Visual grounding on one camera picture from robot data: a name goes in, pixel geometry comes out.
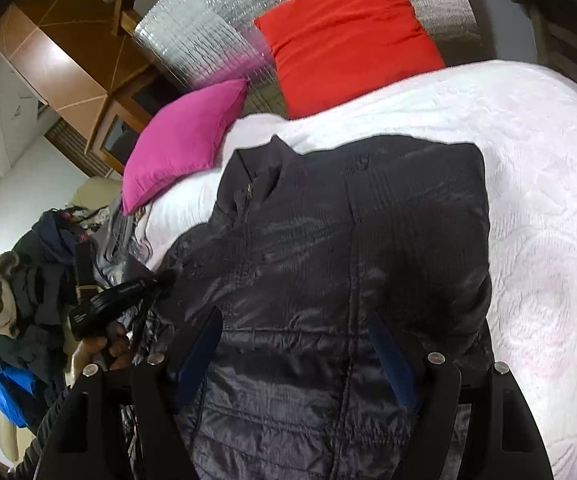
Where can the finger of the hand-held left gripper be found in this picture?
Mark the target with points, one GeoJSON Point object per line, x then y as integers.
{"type": "Point", "coordinates": [167, 280]}

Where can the person's left forearm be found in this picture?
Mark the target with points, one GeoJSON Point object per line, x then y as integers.
{"type": "Point", "coordinates": [43, 430]}

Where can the person's left hand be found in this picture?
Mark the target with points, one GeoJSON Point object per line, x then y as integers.
{"type": "Point", "coordinates": [113, 352]}

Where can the grey shiny garment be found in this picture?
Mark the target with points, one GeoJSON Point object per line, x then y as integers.
{"type": "Point", "coordinates": [123, 245]}

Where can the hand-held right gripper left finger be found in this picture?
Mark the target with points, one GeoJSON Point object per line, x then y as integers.
{"type": "Point", "coordinates": [196, 360]}

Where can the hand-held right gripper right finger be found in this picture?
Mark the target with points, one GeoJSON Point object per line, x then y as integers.
{"type": "Point", "coordinates": [393, 365]}

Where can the wooden wardrobe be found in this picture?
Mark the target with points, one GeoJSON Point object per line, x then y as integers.
{"type": "Point", "coordinates": [68, 60]}

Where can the white quilted bedspread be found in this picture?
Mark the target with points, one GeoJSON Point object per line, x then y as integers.
{"type": "Point", "coordinates": [533, 210]}

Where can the red pillow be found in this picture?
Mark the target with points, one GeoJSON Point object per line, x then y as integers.
{"type": "Point", "coordinates": [348, 35]}

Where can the pile of clothes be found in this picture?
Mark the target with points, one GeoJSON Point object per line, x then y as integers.
{"type": "Point", "coordinates": [28, 310]}

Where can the black padded jacket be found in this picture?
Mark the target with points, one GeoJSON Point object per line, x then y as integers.
{"type": "Point", "coordinates": [328, 260]}

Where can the brown striped curtain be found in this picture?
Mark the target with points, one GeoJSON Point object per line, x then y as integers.
{"type": "Point", "coordinates": [558, 20]}

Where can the pink pillow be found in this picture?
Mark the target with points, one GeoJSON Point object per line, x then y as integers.
{"type": "Point", "coordinates": [183, 140]}

